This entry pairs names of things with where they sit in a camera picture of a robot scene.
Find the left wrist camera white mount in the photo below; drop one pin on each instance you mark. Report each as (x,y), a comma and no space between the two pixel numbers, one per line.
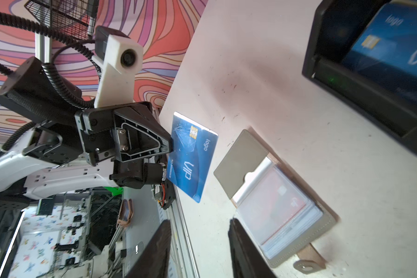
(120,58)

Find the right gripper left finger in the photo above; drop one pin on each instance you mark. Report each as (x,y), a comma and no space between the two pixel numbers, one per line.
(154,260)

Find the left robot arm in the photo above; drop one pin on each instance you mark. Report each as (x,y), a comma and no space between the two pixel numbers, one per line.
(38,92)

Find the red VIP card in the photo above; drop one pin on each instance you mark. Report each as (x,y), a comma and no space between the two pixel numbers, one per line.
(272,203)

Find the left black wire basket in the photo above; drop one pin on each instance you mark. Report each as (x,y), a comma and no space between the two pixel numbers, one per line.
(76,18)

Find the black plastic bin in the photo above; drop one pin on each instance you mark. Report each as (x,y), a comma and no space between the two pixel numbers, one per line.
(336,26)

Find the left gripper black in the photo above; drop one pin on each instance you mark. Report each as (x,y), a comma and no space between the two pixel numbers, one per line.
(120,145)

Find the blue cards in black bin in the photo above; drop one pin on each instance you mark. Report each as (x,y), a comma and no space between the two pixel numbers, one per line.
(386,51)

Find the grey card holder wallet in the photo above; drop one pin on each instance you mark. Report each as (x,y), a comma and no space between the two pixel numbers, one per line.
(238,173)

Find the blue VIP card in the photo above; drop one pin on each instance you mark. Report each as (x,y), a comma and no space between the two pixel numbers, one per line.
(193,149)

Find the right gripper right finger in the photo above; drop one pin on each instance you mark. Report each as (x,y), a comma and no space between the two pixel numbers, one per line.
(247,262)

